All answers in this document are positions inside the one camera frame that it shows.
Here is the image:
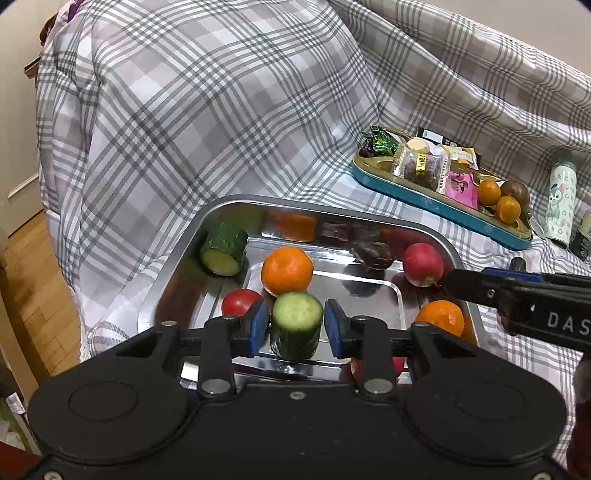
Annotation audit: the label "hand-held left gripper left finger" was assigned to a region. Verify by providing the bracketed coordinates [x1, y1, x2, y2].
[113, 299, 270, 400]

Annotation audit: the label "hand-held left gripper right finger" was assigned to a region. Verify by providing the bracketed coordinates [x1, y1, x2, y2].
[323, 298, 477, 400]

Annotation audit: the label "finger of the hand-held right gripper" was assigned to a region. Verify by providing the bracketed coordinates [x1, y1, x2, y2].
[444, 268, 513, 309]
[480, 257, 591, 288]

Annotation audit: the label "large red tomato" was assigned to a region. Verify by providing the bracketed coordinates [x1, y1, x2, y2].
[221, 288, 264, 318]

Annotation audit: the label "green cucumber piece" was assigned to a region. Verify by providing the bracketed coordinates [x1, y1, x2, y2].
[200, 222, 249, 278]
[269, 292, 324, 361]

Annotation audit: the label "stainless steel tray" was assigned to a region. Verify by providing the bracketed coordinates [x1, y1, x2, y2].
[139, 195, 485, 384]

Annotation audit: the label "large red radish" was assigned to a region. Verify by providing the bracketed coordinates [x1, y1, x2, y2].
[402, 242, 445, 288]

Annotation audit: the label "small red tomato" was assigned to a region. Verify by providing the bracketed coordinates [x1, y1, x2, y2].
[350, 356, 406, 377]

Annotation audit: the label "dark brown water chestnut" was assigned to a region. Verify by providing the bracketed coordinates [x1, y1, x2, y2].
[353, 242, 394, 270]

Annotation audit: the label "person's right forearm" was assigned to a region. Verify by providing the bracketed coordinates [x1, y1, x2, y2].
[566, 353, 591, 480]

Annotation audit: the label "small orange mandarin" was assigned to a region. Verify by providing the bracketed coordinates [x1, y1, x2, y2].
[477, 179, 502, 207]
[495, 195, 522, 223]

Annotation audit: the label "small dark green jar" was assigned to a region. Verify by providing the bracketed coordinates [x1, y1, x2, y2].
[570, 217, 591, 263]

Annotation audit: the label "brown kiwi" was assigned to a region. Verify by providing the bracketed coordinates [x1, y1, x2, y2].
[500, 179, 531, 209]

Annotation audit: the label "pale green printed bottle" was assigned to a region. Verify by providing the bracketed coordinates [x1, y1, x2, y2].
[545, 150, 578, 250]

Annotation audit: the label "pink snack packet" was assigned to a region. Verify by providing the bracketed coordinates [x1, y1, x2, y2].
[443, 171, 479, 210]

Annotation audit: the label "teal snack tin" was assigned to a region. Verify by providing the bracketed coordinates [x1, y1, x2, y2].
[352, 127, 534, 251]

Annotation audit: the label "clear packet of dark snacks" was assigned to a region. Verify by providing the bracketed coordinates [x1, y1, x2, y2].
[392, 145, 451, 190]

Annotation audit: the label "yellow white snack packets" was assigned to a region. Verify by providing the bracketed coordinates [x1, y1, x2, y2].
[418, 127, 481, 169]

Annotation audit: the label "green candy wrappers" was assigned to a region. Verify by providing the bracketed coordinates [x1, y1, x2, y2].
[361, 127, 400, 158]

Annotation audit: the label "grey plaid blanket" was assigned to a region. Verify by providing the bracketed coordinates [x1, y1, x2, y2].
[34, 0, 591, 467]

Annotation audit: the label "brown wooden furniture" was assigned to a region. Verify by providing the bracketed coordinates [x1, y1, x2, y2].
[23, 0, 77, 81]

